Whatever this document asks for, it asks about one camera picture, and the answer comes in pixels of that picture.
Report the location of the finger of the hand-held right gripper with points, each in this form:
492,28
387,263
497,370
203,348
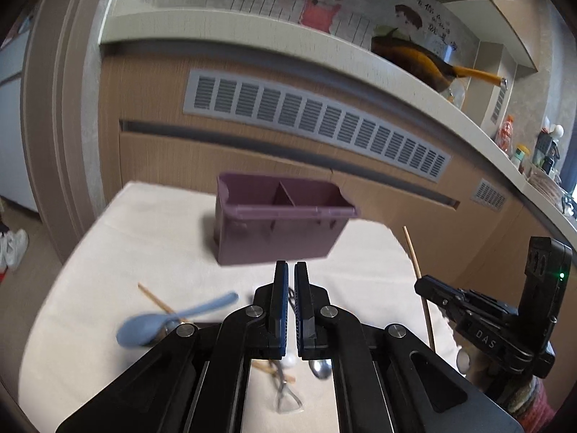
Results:
455,295
487,340

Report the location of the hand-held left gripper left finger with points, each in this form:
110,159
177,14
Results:
281,306

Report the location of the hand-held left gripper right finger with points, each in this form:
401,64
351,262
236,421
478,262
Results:
301,306

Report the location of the wooden chopstick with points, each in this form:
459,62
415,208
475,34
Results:
417,261
155,300

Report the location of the purple utensil holder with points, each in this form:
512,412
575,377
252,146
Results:
270,225

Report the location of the blue plastic spoon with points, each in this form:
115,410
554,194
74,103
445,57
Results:
144,329

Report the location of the person's right forearm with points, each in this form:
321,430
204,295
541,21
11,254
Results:
532,406

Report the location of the person's right hand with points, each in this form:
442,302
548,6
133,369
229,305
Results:
478,370

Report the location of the metal spoon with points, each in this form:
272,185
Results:
320,368

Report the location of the small grey vent grille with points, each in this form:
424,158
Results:
489,195

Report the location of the yellow lid jar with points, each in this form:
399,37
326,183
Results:
519,155

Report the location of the black countertop appliance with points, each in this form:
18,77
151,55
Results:
546,151

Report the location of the orange bottle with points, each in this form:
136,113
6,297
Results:
505,133

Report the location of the white table cloth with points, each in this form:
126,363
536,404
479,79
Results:
135,243

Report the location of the long grey vent grille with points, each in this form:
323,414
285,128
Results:
315,117

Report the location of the orange frying pan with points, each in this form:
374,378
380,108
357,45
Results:
414,56

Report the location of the wooden kitchen cabinet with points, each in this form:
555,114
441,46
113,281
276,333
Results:
148,99

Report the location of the white shoes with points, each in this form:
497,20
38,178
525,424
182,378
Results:
11,248

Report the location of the white kitchen countertop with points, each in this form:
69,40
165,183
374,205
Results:
270,25

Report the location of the wall vent grille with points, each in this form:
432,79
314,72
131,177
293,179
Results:
498,103

